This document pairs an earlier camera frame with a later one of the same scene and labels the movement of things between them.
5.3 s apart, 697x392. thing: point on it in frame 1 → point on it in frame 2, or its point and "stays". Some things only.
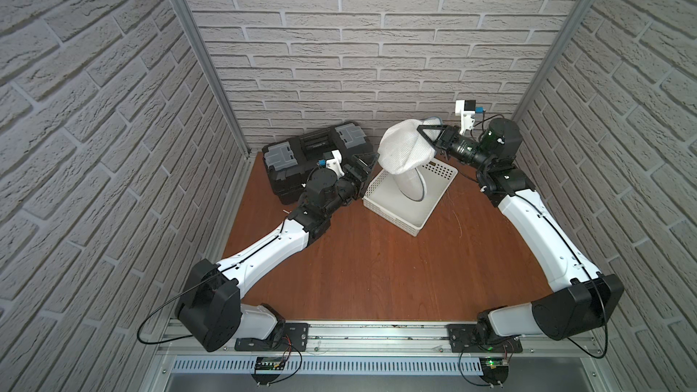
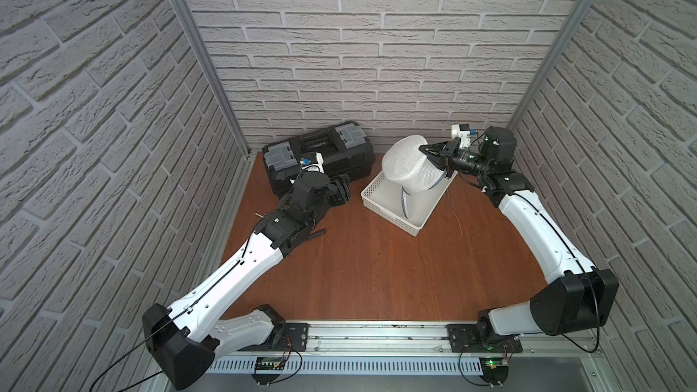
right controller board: [495, 370] stays
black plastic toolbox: [289, 161] stays
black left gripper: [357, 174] → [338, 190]
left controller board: [267, 369] stays
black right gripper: [446, 138] → [446, 151]
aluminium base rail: [383, 358] stays
